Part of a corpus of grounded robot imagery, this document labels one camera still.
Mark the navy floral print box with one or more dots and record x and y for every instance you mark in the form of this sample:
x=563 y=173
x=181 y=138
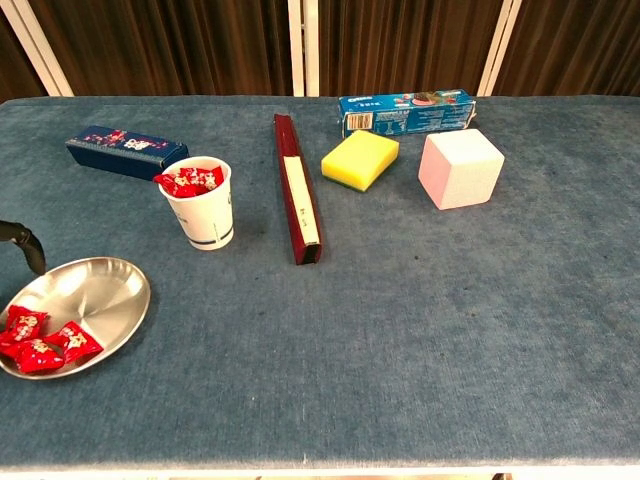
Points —
x=125 y=150

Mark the round silver metal plate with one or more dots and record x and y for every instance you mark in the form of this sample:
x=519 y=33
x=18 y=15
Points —
x=100 y=295

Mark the red candy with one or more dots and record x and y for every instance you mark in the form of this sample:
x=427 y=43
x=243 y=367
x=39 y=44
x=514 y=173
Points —
x=192 y=176
x=214 y=178
x=6 y=348
x=37 y=357
x=170 y=184
x=22 y=322
x=75 y=341

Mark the blue Oreo cookie box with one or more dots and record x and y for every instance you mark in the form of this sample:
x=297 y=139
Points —
x=425 y=117

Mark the yellow sponge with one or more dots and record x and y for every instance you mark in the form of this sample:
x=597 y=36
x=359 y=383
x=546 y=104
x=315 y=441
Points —
x=357 y=157

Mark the white metal frame post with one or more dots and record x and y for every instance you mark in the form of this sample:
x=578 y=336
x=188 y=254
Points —
x=312 y=50
x=296 y=50
x=498 y=50
x=44 y=55

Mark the long dark red box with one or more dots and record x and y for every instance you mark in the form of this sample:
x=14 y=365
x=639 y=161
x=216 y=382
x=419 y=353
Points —
x=287 y=145

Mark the pink foam cube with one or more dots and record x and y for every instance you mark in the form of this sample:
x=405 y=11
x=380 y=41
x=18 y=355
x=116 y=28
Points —
x=465 y=170

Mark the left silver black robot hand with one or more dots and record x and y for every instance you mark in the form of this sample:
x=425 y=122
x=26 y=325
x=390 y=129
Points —
x=22 y=232

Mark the blue felt table cloth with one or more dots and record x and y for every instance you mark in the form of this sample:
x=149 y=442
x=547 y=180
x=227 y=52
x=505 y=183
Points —
x=400 y=325

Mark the dark brown pleated curtain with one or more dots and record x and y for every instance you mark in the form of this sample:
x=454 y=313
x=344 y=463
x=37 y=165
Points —
x=15 y=70
x=175 y=45
x=400 y=45
x=575 y=45

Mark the white paper cup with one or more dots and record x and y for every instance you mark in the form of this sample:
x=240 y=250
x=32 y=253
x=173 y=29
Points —
x=205 y=220

